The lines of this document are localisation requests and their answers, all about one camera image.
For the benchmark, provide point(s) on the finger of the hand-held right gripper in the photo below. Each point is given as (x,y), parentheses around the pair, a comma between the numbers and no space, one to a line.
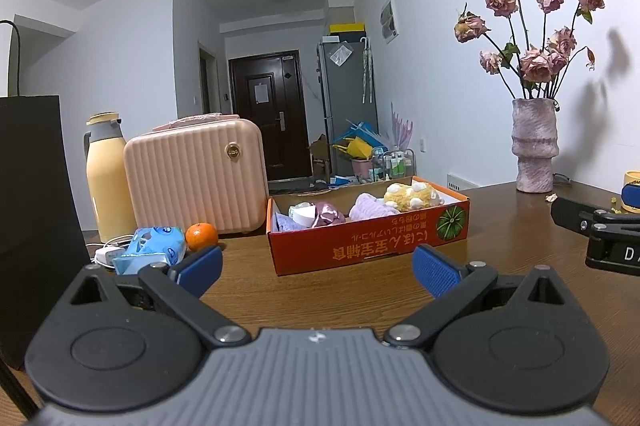
(632,198)

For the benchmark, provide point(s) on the white wall fuse panel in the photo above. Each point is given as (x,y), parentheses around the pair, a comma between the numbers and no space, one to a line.
(389,19)

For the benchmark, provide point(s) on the fallen dried petal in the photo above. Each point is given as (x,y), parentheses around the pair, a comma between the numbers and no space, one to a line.
(551,197)

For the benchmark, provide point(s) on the clear plastic bag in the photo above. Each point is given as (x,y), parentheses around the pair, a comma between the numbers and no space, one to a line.
(342,55)

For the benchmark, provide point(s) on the pink bucket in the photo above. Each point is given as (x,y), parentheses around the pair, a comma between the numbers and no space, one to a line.
(361,169)

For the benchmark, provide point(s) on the white flat panel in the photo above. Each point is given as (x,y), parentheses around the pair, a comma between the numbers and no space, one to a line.
(462,182)

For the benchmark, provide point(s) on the pink textured vase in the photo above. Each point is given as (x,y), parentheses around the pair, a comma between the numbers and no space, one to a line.
(534,146)

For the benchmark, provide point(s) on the dark side doorway frame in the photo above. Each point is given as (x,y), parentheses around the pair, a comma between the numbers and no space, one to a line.
(207,81)

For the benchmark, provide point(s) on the white and pink item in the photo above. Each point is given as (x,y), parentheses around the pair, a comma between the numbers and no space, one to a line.
(327,213)

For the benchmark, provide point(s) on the yellow mug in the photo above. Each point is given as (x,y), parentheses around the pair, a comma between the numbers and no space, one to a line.
(634,178)

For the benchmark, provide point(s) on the pink ribbed suitcase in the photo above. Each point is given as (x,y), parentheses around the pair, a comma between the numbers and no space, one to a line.
(195,186)

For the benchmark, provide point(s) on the white charger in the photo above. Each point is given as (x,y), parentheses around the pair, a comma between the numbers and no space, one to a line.
(107,256)

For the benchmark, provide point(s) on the yellow black flat box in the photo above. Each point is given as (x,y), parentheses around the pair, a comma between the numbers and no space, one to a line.
(347,29)

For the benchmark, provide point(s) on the orange fruit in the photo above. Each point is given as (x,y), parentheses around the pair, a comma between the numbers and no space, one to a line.
(201,237)

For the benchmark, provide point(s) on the black paper bag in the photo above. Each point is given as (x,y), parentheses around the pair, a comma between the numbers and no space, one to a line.
(30,206)

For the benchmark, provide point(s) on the white soft roll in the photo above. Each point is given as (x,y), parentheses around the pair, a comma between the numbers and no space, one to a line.
(302,216)

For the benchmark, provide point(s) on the yellow thermos jug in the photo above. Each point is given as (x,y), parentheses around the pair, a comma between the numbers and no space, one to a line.
(105,186)

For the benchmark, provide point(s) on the blue tissue packet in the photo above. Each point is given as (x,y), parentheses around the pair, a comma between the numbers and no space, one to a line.
(155,243)

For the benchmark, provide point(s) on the purple feather decoration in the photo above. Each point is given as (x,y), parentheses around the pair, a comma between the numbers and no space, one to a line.
(402,129)

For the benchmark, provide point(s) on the dark wooden door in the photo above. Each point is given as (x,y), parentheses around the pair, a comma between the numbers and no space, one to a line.
(260,136)

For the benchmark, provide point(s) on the white paper notice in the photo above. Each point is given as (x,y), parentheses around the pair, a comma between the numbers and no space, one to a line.
(262,92)

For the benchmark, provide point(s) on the blue bag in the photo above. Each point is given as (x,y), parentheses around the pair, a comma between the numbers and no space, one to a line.
(362,131)

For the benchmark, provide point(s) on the lilac fluffy towel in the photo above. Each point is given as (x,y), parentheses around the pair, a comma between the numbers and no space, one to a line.
(370,206)

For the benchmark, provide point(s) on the clear folded umbrella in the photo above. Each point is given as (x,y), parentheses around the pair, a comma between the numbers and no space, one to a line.
(371,71)
(365,71)

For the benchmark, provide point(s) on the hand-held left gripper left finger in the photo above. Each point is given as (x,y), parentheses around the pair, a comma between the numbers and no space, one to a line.
(201,268)

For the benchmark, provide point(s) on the yellow bag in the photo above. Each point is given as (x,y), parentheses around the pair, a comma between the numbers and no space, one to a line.
(357,149)

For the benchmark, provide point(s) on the orange cardboard box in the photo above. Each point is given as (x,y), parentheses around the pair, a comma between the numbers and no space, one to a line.
(350,251)

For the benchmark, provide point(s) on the dried pink rose bouquet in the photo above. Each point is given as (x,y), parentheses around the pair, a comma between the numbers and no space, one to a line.
(535,61)

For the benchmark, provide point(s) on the open brown cardboard carton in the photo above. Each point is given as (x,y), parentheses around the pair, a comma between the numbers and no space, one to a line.
(318,156)

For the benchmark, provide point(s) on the yellow spotted plush toy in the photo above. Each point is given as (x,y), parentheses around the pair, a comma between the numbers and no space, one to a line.
(415,196)

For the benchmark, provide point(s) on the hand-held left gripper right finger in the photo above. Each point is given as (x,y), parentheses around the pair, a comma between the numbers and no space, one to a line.
(436,270)

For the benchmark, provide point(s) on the grey fridge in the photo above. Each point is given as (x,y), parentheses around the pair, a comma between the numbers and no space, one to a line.
(345,106)

